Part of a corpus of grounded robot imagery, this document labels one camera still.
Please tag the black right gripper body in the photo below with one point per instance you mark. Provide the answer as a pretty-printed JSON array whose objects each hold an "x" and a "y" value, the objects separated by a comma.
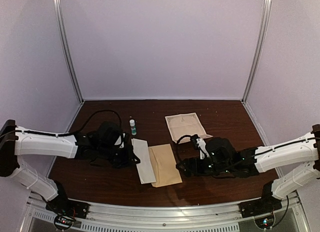
[{"x": 195, "y": 160}]

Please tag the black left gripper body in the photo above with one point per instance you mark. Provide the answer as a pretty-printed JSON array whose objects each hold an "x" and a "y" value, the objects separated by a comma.
[{"x": 119, "y": 159}]

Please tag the ornate letter sheet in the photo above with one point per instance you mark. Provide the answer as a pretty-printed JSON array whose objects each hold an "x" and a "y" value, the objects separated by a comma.
[
  {"x": 185, "y": 124},
  {"x": 144, "y": 167}
]

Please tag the brown kraft envelope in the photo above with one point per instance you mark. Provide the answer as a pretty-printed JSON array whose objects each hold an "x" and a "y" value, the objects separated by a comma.
[{"x": 164, "y": 166}]

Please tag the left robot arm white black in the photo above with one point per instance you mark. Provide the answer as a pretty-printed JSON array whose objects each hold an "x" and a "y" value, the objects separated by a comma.
[{"x": 108, "y": 142}]

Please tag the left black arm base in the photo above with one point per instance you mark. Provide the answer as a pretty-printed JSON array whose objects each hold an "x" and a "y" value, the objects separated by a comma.
[{"x": 62, "y": 205}]

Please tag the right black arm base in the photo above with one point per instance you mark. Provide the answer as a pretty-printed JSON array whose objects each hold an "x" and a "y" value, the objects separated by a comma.
[{"x": 266, "y": 204}]

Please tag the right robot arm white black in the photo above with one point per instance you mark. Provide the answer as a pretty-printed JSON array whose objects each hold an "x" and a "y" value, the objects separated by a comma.
[{"x": 218, "y": 156}]

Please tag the small green glue stick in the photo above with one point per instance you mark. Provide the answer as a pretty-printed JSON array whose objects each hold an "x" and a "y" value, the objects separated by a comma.
[{"x": 132, "y": 124}]

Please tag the left round circuit board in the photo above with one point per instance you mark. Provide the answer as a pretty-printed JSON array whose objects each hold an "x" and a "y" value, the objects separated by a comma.
[{"x": 63, "y": 222}]

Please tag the round circuit board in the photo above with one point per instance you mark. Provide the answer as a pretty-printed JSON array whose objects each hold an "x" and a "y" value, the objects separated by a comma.
[
  {"x": 265, "y": 222},
  {"x": 63, "y": 222}
]

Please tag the right round circuit board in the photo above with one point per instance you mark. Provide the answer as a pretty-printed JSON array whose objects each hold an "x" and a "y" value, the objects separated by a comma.
[{"x": 265, "y": 222}]

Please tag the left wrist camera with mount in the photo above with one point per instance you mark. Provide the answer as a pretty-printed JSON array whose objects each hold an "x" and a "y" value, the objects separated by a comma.
[{"x": 122, "y": 140}]

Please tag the front aluminium slotted rail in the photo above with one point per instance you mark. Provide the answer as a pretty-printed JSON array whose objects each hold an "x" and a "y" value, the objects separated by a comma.
[{"x": 225, "y": 217}]

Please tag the left aluminium frame post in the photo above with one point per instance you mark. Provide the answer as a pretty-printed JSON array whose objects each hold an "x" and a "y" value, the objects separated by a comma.
[{"x": 66, "y": 50}]

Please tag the aluminium frame post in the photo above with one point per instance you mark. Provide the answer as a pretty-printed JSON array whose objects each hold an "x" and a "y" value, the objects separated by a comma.
[
  {"x": 264, "y": 23},
  {"x": 66, "y": 50}
]

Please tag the right aluminium frame post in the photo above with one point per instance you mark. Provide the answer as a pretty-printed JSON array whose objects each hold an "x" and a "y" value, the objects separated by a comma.
[{"x": 264, "y": 23}]

